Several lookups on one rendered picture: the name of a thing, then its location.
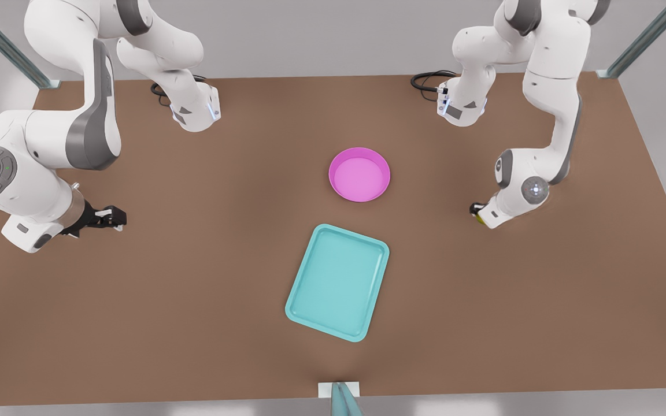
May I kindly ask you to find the silver frame post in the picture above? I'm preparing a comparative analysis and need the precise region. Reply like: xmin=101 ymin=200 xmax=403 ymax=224
xmin=317 ymin=381 xmax=364 ymax=416
xmin=595 ymin=0 xmax=666 ymax=80
xmin=0 ymin=0 xmax=61 ymax=90

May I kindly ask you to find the black cable loop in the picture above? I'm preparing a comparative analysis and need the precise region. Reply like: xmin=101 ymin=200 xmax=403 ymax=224
xmin=410 ymin=70 xmax=458 ymax=102
xmin=150 ymin=75 xmax=208 ymax=108

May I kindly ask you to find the teal rectangular tray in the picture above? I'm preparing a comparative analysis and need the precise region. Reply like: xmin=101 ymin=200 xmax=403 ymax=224
xmin=284 ymin=224 xmax=390 ymax=343

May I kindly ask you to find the pink round plate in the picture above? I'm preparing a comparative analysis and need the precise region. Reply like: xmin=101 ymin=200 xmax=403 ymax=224
xmin=328 ymin=147 xmax=391 ymax=203

